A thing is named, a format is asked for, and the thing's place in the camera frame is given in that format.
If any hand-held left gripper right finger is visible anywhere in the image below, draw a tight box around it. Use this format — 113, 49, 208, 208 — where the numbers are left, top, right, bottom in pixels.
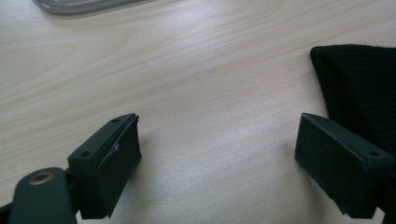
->
294, 112, 396, 219

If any grey-brown flat tray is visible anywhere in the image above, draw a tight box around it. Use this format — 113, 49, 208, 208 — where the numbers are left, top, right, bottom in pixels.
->
31, 0, 152, 16

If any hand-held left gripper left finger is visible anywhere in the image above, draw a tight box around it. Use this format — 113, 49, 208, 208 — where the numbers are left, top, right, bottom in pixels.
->
66, 112, 143, 220

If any black knit cloth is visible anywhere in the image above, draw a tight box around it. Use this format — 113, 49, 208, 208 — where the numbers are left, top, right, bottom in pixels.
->
309, 44, 396, 224

